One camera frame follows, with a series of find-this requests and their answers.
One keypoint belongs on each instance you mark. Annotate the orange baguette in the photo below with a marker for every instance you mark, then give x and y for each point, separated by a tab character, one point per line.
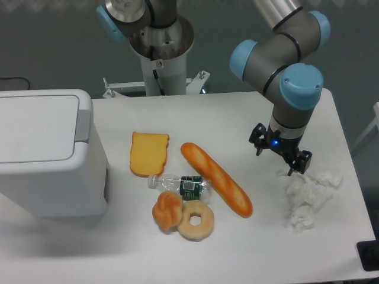
233	195

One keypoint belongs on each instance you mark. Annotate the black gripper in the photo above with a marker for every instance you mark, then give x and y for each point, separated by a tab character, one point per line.
298	161

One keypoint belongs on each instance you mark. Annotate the orange toast slice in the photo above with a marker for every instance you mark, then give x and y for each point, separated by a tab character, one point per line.
148	153

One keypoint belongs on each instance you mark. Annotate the white furniture at right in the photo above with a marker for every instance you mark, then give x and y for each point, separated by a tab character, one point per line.
369	133

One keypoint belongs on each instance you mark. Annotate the knotted bread roll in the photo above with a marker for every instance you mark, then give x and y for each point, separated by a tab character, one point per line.
167	211

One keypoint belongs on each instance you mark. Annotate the white plastic trash can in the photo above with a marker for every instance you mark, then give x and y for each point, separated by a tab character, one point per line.
53	163

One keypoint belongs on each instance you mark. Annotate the black device at edge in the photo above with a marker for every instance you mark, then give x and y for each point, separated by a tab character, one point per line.
368	254

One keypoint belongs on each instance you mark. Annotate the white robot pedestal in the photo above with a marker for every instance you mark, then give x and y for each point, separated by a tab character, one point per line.
163	59

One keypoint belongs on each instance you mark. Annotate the beige bagel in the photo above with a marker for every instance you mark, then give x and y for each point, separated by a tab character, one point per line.
197	220

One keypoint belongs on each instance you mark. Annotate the crushed clear plastic bottle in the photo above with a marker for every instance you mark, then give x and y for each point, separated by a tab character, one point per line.
189	188

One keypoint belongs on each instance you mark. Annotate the crumpled white tissue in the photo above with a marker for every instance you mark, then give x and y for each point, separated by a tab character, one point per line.
307	194

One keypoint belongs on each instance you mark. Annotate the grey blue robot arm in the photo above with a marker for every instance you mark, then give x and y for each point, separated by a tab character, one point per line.
274	68

